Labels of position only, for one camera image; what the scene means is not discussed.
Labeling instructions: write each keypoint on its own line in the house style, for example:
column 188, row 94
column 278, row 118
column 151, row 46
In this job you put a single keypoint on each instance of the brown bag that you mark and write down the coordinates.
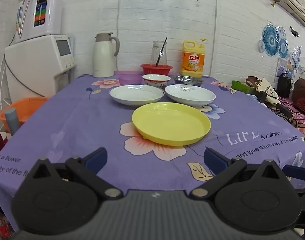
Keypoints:
column 302, row 92

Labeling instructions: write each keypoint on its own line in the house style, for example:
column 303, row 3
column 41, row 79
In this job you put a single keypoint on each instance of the clear glass jar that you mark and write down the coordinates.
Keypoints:
column 154, row 52

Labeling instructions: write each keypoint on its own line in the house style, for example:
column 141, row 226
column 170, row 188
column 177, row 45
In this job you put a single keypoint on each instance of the grey cylindrical bottle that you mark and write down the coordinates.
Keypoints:
column 12, row 121

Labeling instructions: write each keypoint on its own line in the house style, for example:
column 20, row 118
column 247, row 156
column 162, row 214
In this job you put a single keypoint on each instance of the green box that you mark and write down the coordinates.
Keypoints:
column 242, row 86

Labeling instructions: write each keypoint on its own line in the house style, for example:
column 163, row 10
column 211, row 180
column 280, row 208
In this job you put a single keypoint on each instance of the white thermos jug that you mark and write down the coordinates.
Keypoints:
column 103, row 57

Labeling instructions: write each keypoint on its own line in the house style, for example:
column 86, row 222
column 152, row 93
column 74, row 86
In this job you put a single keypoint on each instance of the black straw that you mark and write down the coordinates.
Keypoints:
column 160, row 52

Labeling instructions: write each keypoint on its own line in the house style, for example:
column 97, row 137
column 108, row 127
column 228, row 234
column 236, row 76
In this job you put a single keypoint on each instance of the large blue paper fan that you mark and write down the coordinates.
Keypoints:
column 270, row 40

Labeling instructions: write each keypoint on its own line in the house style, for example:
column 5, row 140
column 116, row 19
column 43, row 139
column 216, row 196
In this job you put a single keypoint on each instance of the yellow detergent bottle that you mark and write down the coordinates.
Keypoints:
column 192, row 62

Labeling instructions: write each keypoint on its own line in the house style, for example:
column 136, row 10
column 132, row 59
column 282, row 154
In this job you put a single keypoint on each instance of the small blue paper fan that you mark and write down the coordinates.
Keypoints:
column 283, row 48

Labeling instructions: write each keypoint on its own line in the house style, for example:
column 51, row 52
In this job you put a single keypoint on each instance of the purple plastic bowl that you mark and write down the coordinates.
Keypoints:
column 128, row 80

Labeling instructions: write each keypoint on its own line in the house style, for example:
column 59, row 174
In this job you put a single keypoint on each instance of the orange plastic basin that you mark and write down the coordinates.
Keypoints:
column 25, row 110

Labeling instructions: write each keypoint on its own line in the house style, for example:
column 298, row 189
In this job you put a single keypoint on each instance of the red plastic colander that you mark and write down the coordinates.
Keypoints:
column 147, row 69

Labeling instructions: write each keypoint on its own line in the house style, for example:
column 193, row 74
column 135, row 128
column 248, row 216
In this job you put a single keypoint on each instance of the yellow plastic plate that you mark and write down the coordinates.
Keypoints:
column 170, row 123

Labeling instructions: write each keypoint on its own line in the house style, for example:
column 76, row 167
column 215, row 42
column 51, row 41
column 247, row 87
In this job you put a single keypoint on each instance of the purple floral tablecloth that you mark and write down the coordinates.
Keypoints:
column 80, row 120

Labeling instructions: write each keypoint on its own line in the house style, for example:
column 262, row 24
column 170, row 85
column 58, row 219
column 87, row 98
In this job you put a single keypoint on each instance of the white vertical pipe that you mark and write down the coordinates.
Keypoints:
column 215, row 30

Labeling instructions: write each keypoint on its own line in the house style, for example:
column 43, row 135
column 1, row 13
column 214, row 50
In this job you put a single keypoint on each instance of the black power adapter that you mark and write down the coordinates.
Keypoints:
column 285, row 110

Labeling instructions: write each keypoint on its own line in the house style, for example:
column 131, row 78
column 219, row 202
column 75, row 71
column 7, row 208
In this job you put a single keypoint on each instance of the white water purifier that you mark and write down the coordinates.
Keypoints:
column 47, row 10

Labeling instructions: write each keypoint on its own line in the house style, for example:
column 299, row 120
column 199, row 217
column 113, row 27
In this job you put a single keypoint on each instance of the patterned ceramic bowl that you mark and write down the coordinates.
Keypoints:
column 156, row 80

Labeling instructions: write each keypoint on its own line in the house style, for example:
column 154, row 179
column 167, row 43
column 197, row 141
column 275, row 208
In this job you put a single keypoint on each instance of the white plate small flower print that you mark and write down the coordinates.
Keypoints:
column 190, row 95

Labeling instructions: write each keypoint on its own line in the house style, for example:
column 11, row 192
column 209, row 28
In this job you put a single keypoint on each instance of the plain white plate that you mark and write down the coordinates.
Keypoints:
column 136, row 94

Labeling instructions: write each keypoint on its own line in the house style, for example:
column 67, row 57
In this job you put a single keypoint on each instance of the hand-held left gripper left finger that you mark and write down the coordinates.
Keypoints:
column 96, row 159

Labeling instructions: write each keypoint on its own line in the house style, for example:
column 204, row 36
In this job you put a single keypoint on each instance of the metal bowl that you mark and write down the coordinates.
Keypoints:
column 187, row 79

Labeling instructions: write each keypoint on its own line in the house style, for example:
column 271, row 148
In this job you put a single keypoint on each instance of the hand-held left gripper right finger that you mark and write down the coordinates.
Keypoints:
column 213, row 161

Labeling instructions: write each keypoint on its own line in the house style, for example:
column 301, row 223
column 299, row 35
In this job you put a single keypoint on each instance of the beige tote bag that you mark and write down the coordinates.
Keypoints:
column 266, row 90

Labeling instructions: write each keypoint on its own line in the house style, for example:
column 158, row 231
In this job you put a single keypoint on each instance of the white water dispenser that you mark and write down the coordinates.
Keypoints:
column 32, row 67

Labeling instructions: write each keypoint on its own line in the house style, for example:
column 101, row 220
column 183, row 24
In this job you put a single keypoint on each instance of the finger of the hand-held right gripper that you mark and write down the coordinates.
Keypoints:
column 296, row 172

